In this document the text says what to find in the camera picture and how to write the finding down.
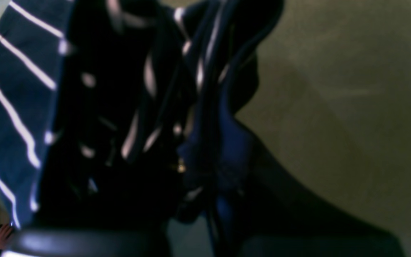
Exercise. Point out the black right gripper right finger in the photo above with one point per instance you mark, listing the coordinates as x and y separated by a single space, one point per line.
268 213

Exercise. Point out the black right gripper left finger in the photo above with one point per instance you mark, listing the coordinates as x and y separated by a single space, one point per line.
92 228

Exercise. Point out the navy white striped T-shirt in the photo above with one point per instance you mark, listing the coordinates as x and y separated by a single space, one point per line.
126 98

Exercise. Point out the light green table cloth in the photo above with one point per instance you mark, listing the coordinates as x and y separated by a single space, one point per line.
334 105

